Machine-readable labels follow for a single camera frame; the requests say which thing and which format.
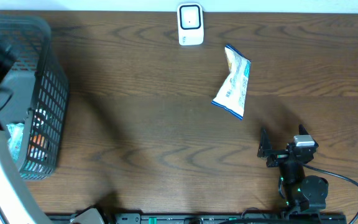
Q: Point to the teal wrapper pack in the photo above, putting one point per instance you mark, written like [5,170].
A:
[15,140]

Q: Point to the white barcode scanner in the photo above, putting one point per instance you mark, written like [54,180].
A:
[190,24]

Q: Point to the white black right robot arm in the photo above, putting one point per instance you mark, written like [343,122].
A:
[304,194]

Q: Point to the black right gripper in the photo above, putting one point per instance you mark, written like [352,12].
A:
[281,156]

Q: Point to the white blue snack bag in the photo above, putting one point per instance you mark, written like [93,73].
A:
[232,93]

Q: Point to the orange tissue pack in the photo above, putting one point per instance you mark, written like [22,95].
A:
[39,142]

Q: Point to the grey plastic mesh basket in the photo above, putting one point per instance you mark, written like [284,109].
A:
[36,92]

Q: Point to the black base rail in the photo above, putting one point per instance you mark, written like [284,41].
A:
[136,218]

